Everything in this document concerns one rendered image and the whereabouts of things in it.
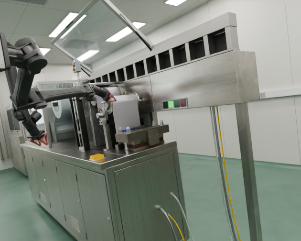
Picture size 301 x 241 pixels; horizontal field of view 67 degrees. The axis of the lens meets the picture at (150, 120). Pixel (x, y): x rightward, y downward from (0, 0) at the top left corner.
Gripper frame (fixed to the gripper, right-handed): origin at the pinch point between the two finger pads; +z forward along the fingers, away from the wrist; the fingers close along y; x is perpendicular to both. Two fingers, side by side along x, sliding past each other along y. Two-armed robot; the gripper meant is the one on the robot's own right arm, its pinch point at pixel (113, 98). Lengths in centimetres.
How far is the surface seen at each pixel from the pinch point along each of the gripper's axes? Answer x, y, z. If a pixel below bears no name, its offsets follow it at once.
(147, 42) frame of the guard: 47, -18, 10
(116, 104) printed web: -3.5, -1.1, 5.4
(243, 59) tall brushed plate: 69, 55, 23
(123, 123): -13.5, 6.9, 15.0
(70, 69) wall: -128, -564, 188
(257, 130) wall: 43, -20, 273
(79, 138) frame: -52, -22, 7
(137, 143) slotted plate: -14.7, 30.6, 17.1
